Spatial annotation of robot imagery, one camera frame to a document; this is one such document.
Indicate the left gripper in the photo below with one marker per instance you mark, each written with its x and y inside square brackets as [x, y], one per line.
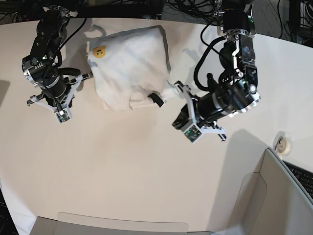
[204, 109]

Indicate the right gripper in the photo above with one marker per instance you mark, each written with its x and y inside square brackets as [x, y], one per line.
[58, 87]

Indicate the white printed t-shirt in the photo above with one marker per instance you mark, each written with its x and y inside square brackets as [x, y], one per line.
[131, 69]

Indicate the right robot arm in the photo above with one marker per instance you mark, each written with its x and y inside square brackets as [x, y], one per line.
[42, 67]

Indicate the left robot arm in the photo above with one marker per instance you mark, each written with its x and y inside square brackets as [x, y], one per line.
[235, 91]

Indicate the clear tape roll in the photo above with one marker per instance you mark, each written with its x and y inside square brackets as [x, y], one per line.
[282, 143]

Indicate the black keyboard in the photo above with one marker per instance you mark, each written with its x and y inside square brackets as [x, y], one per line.
[303, 176]

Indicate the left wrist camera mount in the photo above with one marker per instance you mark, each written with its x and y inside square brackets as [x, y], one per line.
[188, 120]

